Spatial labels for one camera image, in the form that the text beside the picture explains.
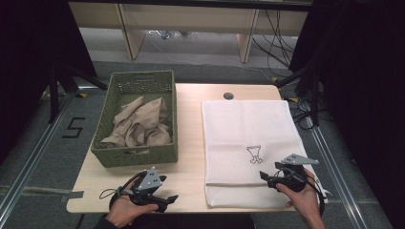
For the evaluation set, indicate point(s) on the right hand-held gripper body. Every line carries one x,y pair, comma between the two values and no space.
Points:
293,178

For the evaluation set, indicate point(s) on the person's left hand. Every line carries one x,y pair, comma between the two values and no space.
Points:
125,211

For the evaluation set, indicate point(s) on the white mesh laundry bag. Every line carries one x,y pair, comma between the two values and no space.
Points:
248,127

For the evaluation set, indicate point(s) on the light wooden desk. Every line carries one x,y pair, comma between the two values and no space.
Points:
191,17

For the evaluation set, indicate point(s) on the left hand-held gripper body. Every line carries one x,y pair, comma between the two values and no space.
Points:
149,181

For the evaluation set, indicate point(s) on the aluminium floor rail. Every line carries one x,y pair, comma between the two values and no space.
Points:
35,156
337,181

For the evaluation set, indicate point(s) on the beige garment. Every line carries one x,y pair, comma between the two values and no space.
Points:
143,124

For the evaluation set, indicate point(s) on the green woven basket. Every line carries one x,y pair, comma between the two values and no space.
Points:
105,133

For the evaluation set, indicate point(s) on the grey table grommet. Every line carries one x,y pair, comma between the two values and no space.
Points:
228,95

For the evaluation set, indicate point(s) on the black metal stand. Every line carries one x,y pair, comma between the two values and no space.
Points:
314,95
53,95

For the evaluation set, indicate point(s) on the person's right hand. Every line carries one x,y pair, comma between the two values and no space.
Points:
304,202

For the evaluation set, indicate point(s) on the black curtain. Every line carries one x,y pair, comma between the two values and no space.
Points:
366,95
28,57

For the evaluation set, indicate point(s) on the grey floor strip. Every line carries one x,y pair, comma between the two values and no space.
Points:
41,192

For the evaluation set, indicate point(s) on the yellow floor tape piece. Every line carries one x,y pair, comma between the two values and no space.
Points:
83,95
293,99

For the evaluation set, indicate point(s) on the crumpled clear plastic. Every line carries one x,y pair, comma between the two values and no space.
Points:
168,33

